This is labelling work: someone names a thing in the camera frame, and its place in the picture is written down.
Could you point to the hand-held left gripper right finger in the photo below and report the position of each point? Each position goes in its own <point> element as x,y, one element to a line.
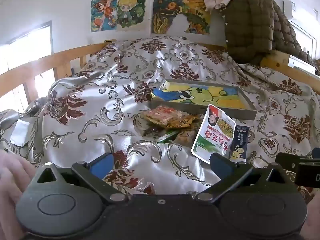
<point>221,166</point>

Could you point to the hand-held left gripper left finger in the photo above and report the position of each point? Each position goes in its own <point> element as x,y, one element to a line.
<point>101,165</point>

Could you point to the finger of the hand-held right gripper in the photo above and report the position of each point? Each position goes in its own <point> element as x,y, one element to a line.
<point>287,161</point>

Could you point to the white snack packet red label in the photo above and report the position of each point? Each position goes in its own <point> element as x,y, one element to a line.
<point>212,137</point>

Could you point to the dark blue snack packet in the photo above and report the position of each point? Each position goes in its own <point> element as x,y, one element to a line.
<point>241,142</point>

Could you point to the orange snack packet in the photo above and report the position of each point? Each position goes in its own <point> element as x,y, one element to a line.
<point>182,122</point>

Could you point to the green snack packet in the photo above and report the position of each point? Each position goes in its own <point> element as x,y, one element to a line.
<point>168,136</point>

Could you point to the dark red snack packet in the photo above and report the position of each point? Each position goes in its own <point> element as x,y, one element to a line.
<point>152,131</point>

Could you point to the grey tray with cartoon lining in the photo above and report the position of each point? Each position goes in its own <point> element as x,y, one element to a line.
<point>200,97</point>

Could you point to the clear brittle snack packet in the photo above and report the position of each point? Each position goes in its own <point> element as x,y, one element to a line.
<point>162,113</point>

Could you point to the floral patterned blanket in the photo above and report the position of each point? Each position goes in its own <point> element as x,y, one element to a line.
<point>95,100</point>

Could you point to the white paper sheet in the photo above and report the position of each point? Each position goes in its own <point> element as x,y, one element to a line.
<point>22,132</point>

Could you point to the bright window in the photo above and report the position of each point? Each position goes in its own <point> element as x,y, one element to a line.
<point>25,55</point>

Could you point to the olive down jacket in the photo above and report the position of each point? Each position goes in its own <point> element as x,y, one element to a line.
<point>250,25</point>

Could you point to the white air conditioner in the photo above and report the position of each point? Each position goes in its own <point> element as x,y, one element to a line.
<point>290,10</point>

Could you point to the orange-haired girl blue poster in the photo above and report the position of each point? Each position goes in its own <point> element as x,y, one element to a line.
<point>103,12</point>

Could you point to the orange landscape painting poster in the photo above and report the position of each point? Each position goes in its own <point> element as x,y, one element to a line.
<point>197,12</point>

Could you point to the blond child cartoon poster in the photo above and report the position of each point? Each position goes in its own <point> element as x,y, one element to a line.
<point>131,11</point>

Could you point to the dark swirl painting poster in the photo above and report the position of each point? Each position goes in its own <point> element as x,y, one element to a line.
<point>166,10</point>

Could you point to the wooden bed frame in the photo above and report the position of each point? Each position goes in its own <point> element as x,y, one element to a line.
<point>50,60</point>

